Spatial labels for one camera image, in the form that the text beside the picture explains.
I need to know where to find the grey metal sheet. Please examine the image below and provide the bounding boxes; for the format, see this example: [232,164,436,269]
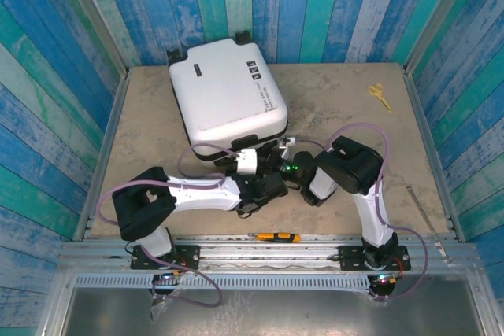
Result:
[58,286,487,336]

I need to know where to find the yellow scissors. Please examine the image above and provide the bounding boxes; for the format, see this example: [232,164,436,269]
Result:
[367,83,393,113]

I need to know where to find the aluminium corner post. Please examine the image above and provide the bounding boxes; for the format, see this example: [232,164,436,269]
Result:
[402,0,484,74]
[54,0,130,79]

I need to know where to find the white hard-shell suitcase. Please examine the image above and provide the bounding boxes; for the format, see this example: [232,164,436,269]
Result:
[167,31,290,168]

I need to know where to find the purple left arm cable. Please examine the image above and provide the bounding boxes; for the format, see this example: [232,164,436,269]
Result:
[96,142,224,308]

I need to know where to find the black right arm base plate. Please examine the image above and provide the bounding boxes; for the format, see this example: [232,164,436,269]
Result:
[338,246,413,272]

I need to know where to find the aluminium rail frame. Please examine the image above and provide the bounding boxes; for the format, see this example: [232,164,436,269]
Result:
[58,233,480,274]

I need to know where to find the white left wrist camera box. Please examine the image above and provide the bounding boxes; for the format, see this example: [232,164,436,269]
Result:
[235,149,259,175]

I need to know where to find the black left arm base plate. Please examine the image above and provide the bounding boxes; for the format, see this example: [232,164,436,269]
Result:
[131,246,201,271]

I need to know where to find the orange and black utility knife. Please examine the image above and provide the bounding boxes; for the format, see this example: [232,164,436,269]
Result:
[248,232,302,244]

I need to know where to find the thin metal rod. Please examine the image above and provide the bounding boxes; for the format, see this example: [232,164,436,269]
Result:
[406,185,450,263]

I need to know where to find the slotted grey cable duct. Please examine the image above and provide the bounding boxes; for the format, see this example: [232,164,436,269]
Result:
[74,275,371,290]

